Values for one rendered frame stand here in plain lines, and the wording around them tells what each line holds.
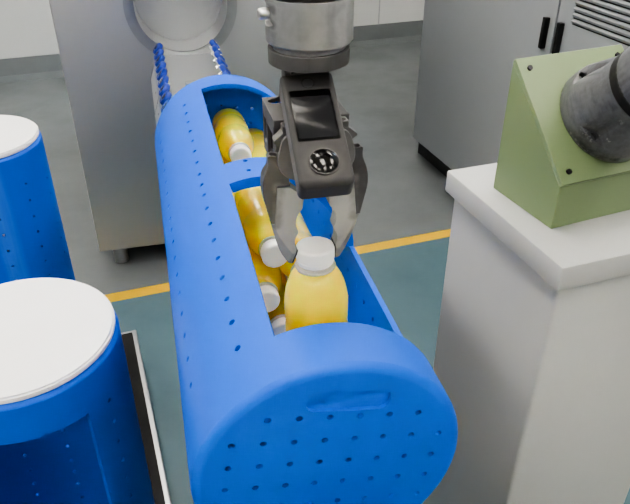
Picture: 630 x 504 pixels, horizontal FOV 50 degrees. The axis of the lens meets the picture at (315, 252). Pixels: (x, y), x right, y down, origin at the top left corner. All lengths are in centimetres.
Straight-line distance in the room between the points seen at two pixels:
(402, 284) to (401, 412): 220
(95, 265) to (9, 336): 209
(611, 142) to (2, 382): 89
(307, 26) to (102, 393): 64
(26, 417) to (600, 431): 93
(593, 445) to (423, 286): 166
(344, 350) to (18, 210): 118
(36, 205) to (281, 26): 123
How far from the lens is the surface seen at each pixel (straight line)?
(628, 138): 104
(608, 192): 110
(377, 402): 68
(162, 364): 253
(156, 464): 202
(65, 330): 104
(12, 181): 168
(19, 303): 113
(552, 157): 103
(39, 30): 567
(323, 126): 57
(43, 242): 178
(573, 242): 103
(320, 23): 57
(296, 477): 73
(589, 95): 104
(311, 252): 66
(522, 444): 121
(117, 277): 303
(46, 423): 100
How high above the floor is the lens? 166
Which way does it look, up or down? 33 degrees down
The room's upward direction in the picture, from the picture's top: straight up
